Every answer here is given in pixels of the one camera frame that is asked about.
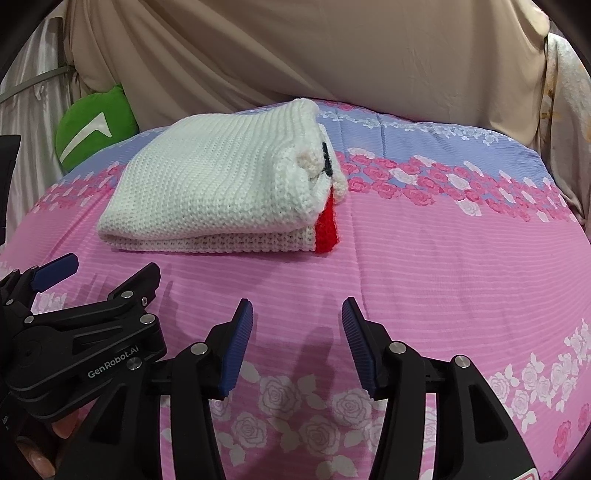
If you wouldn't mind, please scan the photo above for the cream patterned cloth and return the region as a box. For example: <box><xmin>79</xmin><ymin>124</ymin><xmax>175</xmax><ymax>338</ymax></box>
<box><xmin>542</xmin><ymin>28</ymin><xmax>591</xmax><ymax>227</ymax></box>

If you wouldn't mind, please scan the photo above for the beige backdrop cloth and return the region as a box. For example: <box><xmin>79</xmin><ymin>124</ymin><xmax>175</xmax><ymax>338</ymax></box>
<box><xmin>69</xmin><ymin>0</ymin><xmax>550</xmax><ymax>134</ymax></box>

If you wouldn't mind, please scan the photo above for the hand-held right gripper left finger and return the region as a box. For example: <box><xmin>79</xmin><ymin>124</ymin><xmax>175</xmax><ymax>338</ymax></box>
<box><xmin>44</xmin><ymin>298</ymin><xmax>254</xmax><ymax>480</ymax></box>

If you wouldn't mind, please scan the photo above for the white red black knit sweater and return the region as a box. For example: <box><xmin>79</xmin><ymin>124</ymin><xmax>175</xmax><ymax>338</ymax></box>
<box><xmin>97</xmin><ymin>98</ymin><xmax>349</xmax><ymax>256</ymax></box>

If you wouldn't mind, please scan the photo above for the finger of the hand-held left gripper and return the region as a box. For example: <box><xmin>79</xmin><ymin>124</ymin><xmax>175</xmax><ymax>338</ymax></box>
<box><xmin>28</xmin><ymin>262</ymin><xmax>163</xmax><ymax>344</ymax></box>
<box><xmin>0</xmin><ymin>253</ymin><xmax>80</xmax><ymax>315</ymax></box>

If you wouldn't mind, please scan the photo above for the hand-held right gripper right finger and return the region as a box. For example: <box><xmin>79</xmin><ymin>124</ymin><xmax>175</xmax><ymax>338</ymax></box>
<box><xmin>341</xmin><ymin>297</ymin><xmax>533</xmax><ymax>480</ymax></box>

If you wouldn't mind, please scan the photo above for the person's left hand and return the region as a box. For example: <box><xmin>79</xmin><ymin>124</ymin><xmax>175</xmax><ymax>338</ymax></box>
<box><xmin>15</xmin><ymin>406</ymin><xmax>92</xmax><ymax>480</ymax></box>

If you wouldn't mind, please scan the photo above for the black panel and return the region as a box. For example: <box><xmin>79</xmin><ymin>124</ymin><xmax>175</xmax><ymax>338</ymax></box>
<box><xmin>0</xmin><ymin>134</ymin><xmax>22</xmax><ymax>246</ymax></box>

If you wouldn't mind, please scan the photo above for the pink blue floral bedsheet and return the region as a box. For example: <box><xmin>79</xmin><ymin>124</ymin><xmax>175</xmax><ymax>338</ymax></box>
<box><xmin>0</xmin><ymin>99</ymin><xmax>591</xmax><ymax>480</ymax></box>

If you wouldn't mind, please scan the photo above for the green cushion with white mark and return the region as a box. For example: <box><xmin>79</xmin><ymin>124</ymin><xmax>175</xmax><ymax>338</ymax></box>
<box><xmin>55</xmin><ymin>84</ymin><xmax>139</xmax><ymax>175</ymax></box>

